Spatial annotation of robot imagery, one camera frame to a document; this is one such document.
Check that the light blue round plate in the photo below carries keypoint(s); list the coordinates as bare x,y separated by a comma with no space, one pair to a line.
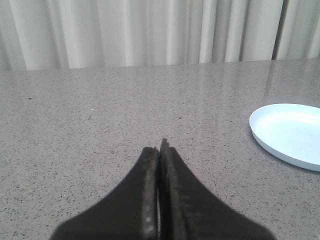
290,132

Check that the white pleated curtain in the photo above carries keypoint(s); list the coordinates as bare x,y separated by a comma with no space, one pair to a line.
67,34

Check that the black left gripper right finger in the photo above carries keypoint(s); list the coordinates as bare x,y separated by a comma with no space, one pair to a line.
189,211

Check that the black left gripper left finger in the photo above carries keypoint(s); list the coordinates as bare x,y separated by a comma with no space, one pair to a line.
128,212

